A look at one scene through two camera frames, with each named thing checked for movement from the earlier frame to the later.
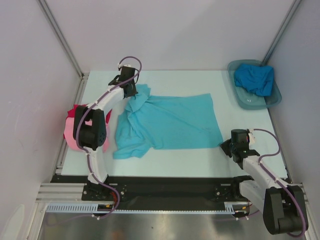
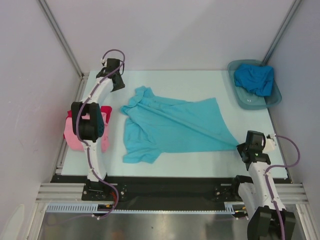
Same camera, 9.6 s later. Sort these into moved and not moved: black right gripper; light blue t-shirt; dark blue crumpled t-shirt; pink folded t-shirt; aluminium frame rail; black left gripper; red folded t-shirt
Moved: light blue t-shirt; black right gripper; black left gripper
Not moved: pink folded t-shirt; aluminium frame rail; red folded t-shirt; dark blue crumpled t-shirt
